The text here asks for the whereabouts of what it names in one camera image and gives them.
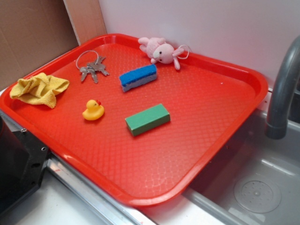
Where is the blue sponge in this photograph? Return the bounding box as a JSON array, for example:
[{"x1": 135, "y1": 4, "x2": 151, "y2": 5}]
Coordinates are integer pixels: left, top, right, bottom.
[{"x1": 119, "y1": 64, "x2": 157, "y2": 92}]

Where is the yellow cloth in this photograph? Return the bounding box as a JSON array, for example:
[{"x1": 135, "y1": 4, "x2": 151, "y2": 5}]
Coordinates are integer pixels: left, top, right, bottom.
[{"x1": 10, "y1": 73, "x2": 69, "y2": 109}]

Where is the grey toy sink basin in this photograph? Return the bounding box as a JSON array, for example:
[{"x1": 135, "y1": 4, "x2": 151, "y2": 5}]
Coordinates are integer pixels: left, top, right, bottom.
[{"x1": 184, "y1": 110, "x2": 300, "y2": 225}]

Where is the brown cardboard panel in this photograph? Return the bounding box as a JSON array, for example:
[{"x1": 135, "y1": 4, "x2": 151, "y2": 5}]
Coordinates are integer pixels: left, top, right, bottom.
[{"x1": 0, "y1": 0, "x2": 106, "y2": 90}]

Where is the bunch of silver keys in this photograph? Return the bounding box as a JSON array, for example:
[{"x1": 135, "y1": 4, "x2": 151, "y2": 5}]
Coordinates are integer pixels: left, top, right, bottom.
[{"x1": 75, "y1": 50, "x2": 110, "y2": 84}]

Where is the red plastic tray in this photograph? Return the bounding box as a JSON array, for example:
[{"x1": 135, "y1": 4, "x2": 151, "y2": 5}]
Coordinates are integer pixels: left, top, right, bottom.
[{"x1": 0, "y1": 34, "x2": 268, "y2": 207}]

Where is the yellow rubber duck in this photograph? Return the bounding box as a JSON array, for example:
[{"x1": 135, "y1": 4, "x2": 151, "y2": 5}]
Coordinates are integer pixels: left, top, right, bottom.
[{"x1": 82, "y1": 99, "x2": 105, "y2": 121}]

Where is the pink plush bunny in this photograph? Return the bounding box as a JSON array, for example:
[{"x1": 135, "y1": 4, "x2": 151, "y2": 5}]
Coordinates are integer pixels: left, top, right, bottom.
[{"x1": 138, "y1": 37, "x2": 190, "y2": 70}]

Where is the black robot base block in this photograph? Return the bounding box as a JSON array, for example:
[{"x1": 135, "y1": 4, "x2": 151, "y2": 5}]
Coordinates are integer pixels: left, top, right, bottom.
[{"x1": 0, "y1": 119, "x2": 50, "y2": 216}]

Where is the green rectangular block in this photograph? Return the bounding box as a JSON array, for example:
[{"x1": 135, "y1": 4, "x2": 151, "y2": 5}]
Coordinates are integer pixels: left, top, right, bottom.
[{"x1": 125, "y1": 104, "x2": 171, "y2": 136}]

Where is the grey faucet spout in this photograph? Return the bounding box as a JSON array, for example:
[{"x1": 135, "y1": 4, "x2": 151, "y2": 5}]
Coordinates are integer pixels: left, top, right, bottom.
[{"x1": 265, "y1": 37, "x2": 300, "y2": 140}]

